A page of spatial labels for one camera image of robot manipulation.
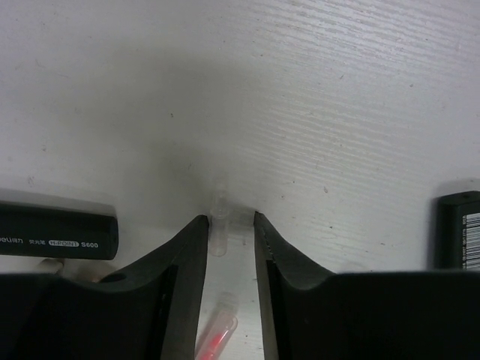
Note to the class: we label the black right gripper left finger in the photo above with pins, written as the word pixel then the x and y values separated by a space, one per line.
pixel 156 299

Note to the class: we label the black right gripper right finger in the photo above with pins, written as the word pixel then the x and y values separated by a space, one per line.
pixel 291 308

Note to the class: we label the red fineliner pen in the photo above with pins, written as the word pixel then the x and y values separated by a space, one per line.
pixel 219 329

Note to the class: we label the pink cap black highlighter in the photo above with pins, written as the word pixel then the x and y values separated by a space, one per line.
pixel 454 241

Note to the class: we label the blue cap black highlighter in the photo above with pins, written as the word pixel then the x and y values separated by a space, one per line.
pixel 31 231

